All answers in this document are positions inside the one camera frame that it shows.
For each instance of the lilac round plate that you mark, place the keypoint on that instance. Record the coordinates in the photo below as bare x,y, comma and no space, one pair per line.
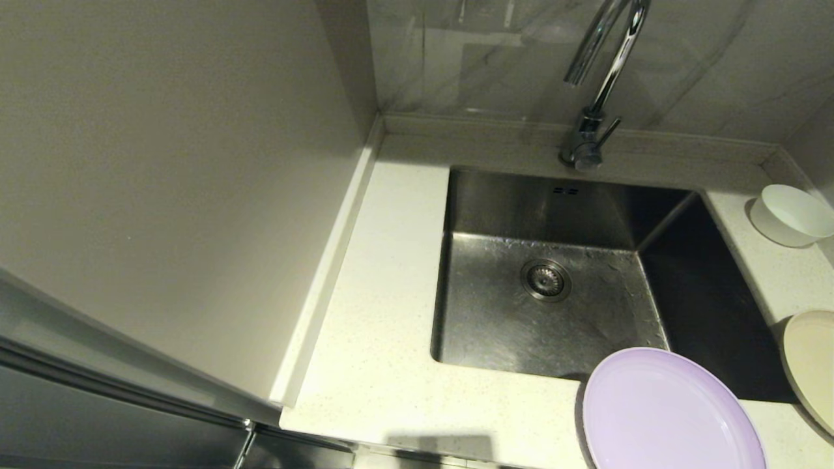
664,417

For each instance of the small white bowl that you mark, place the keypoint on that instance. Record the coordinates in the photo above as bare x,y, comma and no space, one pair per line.
791,212

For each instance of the beige round plate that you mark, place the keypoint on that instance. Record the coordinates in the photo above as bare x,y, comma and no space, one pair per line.
814,358

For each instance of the stainless steel sink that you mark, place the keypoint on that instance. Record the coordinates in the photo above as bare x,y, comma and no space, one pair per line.
554,326

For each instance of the round metal drain strainer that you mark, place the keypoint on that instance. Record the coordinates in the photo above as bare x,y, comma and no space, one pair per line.
546,280

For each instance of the chrome gooseneck faucet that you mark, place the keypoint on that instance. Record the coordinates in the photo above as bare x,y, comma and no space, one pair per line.
589,140

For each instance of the grey metal cabinet front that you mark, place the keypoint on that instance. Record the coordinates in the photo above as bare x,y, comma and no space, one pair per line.
98,417

